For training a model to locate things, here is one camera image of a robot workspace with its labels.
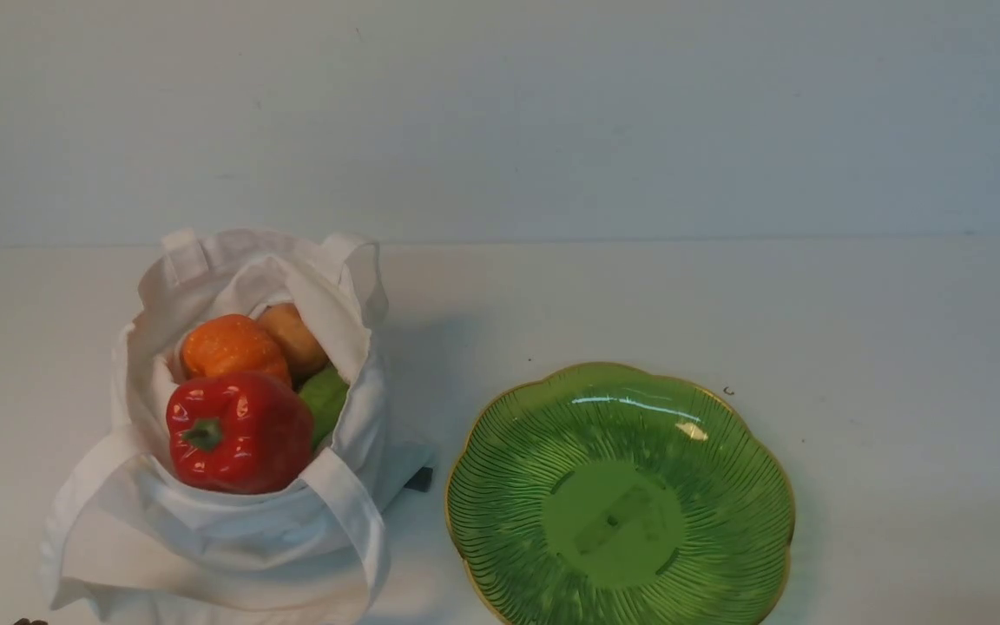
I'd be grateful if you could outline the white cloth tote bag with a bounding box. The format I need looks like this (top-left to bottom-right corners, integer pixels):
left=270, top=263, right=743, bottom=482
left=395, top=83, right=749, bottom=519
left=39, top=229, right=433, bottom=624

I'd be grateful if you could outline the green glass scalloped plate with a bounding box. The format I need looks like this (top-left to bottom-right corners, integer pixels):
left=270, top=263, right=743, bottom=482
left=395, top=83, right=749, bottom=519
left=445, top=361, right=795, bottom=624

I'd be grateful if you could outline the red bell pepper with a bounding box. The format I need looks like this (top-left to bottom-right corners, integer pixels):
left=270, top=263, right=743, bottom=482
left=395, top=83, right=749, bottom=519
left=166, top=372, right=316, bottom=496

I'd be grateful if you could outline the orange bell pepper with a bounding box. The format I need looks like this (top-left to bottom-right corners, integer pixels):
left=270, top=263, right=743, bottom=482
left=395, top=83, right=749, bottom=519
left=180, top=315, right=293, bottom=388

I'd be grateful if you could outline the green vegetable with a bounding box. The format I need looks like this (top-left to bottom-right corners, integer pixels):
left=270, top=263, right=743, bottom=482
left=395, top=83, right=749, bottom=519
left=298, top=365, right=349, bottom=450

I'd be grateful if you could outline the brown potato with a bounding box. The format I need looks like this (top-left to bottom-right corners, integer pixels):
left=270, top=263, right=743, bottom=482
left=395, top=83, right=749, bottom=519
left=255, top=302, right=330, bottom=383

